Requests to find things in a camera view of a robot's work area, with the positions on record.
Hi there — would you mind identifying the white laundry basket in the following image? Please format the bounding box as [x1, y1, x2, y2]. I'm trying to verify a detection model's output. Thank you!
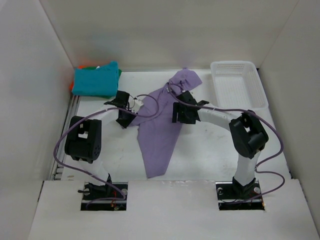
[210, 60, 269, 112]

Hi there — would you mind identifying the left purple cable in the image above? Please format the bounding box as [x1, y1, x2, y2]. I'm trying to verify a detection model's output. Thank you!
[54, 93, 161, 210]

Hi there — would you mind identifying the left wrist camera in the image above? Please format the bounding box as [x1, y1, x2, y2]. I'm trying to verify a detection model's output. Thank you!
[129, 98, 144, 111]

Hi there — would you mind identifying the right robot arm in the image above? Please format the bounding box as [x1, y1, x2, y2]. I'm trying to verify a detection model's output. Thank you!
[172, 91, 269, 201]

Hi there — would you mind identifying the green t shirt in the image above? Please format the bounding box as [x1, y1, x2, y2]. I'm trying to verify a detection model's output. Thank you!
[82, 64, 122, 99]

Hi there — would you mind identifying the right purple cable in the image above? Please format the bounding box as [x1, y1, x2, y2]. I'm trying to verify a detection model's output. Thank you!
[164, 83, 286, 205]

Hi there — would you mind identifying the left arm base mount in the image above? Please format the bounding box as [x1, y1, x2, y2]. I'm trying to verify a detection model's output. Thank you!
[77, 182, 129, 212]

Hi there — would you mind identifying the lilac t shirt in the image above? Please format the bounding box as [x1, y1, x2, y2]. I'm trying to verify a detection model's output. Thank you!
[129, 67, 203, 179]

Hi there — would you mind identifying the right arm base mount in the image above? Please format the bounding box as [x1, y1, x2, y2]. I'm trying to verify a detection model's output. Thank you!
[215, 180, 265, 211]

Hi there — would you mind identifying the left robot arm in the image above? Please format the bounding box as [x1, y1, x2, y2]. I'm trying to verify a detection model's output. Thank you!
[61, 90, 137, 196]

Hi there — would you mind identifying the teal t shirt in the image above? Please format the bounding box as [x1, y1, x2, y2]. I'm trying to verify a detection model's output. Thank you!
[71, 61, 121, 97]

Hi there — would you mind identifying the purple cable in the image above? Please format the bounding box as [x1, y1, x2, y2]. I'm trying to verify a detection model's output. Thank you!
[54, 93, 161, 210]
[164, 83, 286, 205]

